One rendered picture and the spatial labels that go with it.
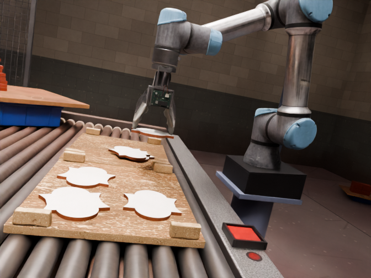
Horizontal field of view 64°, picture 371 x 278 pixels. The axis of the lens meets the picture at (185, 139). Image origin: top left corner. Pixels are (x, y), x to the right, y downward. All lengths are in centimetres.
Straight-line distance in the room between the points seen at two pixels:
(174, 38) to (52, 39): 501
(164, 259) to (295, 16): 84
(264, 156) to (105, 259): 82
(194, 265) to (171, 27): 60
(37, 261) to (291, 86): 89
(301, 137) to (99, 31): 497
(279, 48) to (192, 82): 192
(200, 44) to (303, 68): 38
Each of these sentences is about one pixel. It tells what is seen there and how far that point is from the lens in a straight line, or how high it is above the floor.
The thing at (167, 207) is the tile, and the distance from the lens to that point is 68.
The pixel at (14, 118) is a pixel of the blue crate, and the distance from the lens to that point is 141.
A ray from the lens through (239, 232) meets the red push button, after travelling 68.
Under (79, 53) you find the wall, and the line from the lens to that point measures 573.
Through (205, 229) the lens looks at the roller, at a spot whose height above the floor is 92.
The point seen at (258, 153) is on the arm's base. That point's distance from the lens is 121.
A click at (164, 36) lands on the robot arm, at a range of 86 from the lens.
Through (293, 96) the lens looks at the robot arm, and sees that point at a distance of 109.
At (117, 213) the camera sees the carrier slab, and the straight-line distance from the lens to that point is 64.
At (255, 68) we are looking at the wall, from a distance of 631.
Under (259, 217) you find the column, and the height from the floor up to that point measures 76.
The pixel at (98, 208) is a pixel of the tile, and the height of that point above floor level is 94.
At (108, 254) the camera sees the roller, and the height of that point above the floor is 92.
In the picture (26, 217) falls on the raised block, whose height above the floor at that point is 95.
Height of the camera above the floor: 121
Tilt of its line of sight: 10 degrees down
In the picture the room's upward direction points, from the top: 11 degrees clockwise
